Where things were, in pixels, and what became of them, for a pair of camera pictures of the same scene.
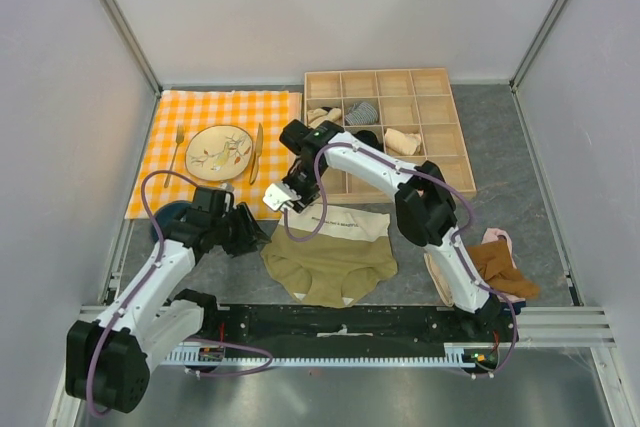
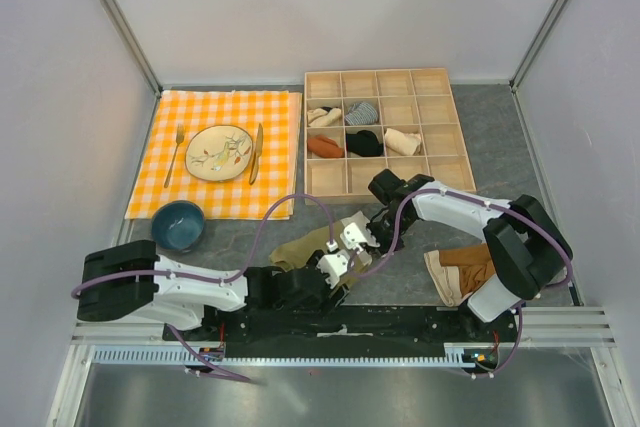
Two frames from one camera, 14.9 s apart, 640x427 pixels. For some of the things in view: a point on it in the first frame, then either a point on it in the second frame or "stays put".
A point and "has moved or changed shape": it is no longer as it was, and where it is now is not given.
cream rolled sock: x=316 y=115 stays put
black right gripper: x=307 y=198 -> x=383 y=247
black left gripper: x=250 y=233 -> x=324 y=305
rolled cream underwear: x=404 y=143 stays put
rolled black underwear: x=370 y=138 stays put
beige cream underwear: x=439 y=280 stays put
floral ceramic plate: x=219 y=153 stays put
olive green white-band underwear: x=348 y=256 has moved or changed shape
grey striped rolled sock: x=361 y=114 stays put
